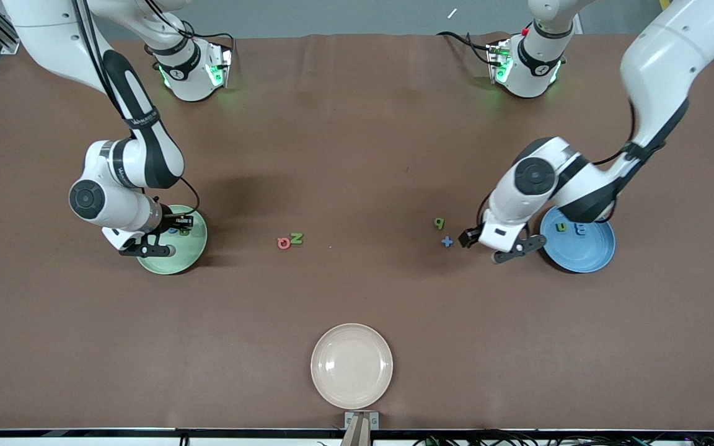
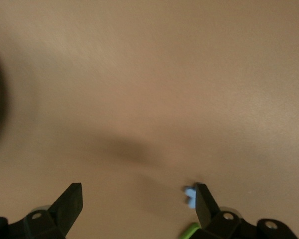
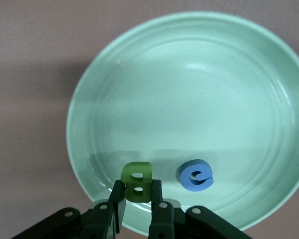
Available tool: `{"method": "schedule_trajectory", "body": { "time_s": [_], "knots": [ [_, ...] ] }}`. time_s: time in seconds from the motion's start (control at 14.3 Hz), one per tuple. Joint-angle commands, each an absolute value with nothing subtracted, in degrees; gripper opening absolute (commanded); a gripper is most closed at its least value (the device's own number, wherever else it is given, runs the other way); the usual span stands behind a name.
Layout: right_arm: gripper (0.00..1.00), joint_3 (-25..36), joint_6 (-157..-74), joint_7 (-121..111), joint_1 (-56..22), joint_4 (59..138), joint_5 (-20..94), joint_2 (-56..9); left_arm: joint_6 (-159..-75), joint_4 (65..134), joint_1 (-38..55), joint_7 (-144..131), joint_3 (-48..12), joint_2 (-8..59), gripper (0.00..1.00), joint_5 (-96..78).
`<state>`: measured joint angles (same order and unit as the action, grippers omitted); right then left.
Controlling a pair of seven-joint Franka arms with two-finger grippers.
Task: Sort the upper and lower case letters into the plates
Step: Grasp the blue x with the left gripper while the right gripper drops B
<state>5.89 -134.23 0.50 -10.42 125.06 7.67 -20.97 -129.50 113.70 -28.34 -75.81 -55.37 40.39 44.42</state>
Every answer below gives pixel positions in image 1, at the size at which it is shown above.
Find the light green plate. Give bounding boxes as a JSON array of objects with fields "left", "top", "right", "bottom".
[{"left": 136, "top": 204, "right": 208, "bottom": 276}]

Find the brown table cover sheet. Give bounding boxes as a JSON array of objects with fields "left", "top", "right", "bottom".
[{"left": 0, "top": 32, "right": 714, "bottom": 431}]

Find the blue plate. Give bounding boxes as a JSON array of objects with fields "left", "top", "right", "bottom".
[{"left": 539, "top": 206, "right": 616, "bottom": 274}]

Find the beige plate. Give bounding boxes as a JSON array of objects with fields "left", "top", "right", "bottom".
[{"left": 311, "top": 323, "right": 394, "bottom": 410}]

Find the black base cable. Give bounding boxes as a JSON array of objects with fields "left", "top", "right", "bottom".
[{"left": 436, "top": 30, "right": 495, "bottom": 66}]

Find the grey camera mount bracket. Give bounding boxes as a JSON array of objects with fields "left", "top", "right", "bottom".
[{"left": 343, "top": 411, "right": 380, "bottom": 430}]

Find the black table edge rail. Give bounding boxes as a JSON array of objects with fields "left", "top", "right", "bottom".
[{"left": 0, "top": 426, "right": 714, "bottom": 438}]

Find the beige camera pole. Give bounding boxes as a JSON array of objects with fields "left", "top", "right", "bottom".
[{"left": 340, "top": 414, "right": 372, "bottom": 446}]

